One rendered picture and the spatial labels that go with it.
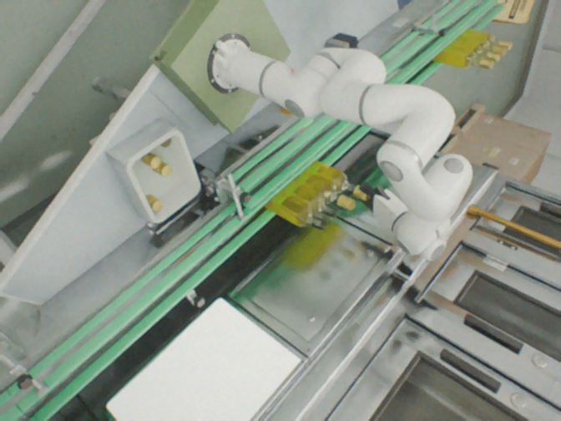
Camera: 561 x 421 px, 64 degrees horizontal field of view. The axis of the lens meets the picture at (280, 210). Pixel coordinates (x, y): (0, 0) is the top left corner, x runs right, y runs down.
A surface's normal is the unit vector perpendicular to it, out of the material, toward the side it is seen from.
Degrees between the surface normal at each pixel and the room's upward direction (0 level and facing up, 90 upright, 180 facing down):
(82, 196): 0
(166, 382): 90
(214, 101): 1
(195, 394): 90
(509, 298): 90
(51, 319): 90
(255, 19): 1
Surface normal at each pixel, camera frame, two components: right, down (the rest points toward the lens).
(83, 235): 0.74, 0.41
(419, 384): -0.14, -0.69
